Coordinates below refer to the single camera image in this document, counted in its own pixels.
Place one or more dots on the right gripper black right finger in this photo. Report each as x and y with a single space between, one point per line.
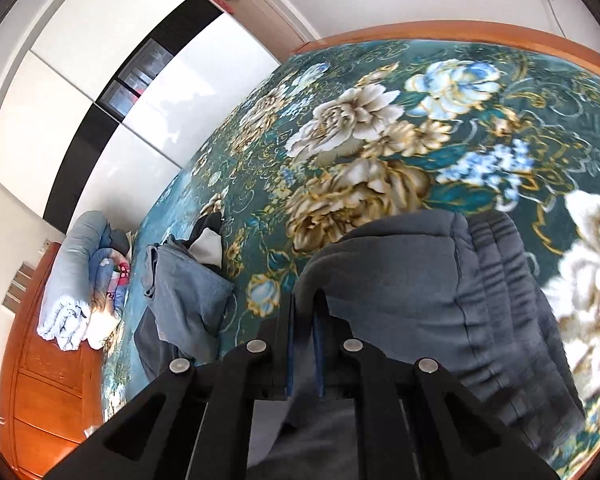
413 421

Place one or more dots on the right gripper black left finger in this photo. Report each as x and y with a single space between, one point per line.
194 424

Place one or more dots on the grey sweatpants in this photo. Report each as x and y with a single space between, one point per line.
430 285

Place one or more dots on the dark charcoal fleece garment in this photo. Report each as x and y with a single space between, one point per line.
156 355

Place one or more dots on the light blue-grey garment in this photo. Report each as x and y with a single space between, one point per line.
186 293

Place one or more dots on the orange wooden headboard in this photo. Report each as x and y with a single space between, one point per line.
48 397

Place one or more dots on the light blue folded quilt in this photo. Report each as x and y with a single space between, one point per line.
66 306

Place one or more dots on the teal floral bed cover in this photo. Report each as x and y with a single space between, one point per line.
338 137

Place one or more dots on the white black wardrobe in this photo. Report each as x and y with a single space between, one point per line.
103 102

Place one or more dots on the wooden bed frame edge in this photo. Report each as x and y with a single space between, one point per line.
518 37

